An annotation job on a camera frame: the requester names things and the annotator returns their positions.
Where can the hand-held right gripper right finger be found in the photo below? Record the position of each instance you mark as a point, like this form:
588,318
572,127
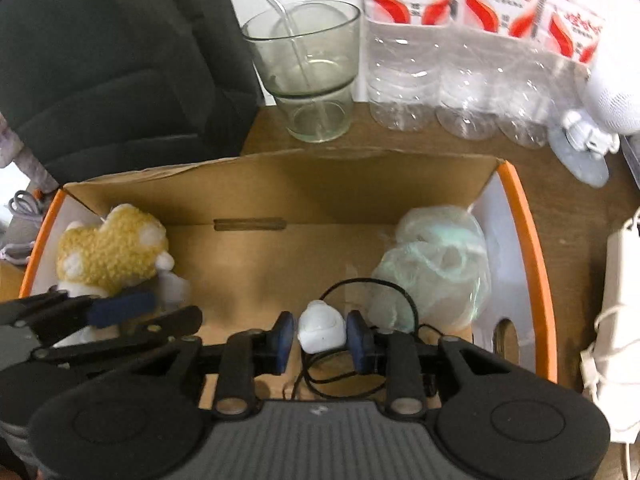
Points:
360,342

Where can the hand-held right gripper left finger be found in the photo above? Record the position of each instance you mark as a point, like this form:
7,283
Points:
282,340

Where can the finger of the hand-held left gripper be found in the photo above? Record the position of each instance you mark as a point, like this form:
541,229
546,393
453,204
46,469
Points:
160,327
120,307

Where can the yellow and white plush hamster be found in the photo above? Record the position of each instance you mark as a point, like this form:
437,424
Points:
110,250

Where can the iridescent plastic bag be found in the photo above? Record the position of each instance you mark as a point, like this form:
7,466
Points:
435,270

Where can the red cardboard box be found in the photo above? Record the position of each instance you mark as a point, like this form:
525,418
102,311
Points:
300,200

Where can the black paper bag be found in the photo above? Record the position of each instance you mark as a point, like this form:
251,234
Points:
125,60

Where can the white power adapter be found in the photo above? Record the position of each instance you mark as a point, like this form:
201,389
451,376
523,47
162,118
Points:
620,310

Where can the clear glass cup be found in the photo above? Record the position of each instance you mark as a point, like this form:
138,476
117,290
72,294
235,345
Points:
280,60

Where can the clear water bottle red label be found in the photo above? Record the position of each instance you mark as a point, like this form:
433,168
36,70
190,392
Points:
480,75
570,35
400,60

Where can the white astronaut figurine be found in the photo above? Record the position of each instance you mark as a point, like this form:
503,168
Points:
615,90

